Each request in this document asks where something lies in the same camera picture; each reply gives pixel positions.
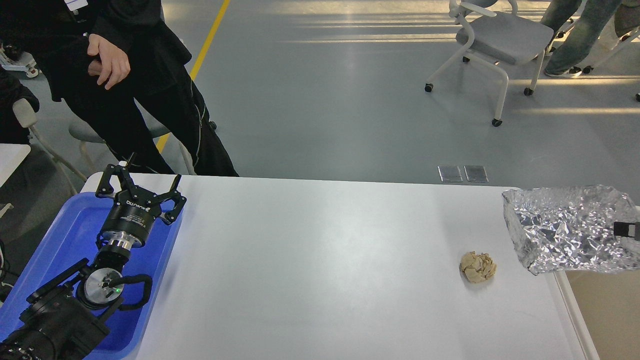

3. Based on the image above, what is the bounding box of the silver foil bag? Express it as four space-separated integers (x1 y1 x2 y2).
502 185 639 275

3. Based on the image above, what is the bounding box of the left metal floor plate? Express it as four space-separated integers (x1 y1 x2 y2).
438 165 464 183

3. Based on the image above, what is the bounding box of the crumpled beige paper ball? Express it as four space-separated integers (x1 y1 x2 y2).
459 251 498 284

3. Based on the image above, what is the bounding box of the white chair top right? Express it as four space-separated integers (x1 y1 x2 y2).
580 0 640 75

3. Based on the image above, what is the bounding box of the beige plastic bin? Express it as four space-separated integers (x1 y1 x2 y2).
553 269 640 360

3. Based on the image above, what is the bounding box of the standing person's left hand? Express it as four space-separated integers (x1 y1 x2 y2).
87 34 131 91

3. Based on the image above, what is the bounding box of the grey white wheeled chair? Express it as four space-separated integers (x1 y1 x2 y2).
424 0 555 127

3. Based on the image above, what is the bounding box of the metal floor plate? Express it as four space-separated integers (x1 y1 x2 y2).
438 165 464 183
464 165 489 183

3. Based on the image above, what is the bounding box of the white side table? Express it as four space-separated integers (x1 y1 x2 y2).
0 143 31 187

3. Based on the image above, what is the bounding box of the grey stool behind person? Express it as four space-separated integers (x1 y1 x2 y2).
68 120 106 173

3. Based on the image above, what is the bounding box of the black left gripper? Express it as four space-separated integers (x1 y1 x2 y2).
94 153 187 249

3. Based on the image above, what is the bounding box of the white chair at left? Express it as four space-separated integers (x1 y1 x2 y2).
12 98 87 196

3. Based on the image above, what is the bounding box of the person in black clothes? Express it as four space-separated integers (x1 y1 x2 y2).
1 0 237 177

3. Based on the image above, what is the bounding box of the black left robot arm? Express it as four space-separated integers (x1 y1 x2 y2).
1 162 186 360

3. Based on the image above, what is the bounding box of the blue plastic tray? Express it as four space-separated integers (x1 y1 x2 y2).
0 193 183 360

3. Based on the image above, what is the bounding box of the standing person's right hand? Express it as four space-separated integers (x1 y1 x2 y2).
87 59 103 76

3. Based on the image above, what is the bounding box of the right metal floor plate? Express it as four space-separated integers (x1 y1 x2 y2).
464 165 489 183

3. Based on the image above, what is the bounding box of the person in grey jeans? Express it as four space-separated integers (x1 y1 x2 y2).
541 0 622 78

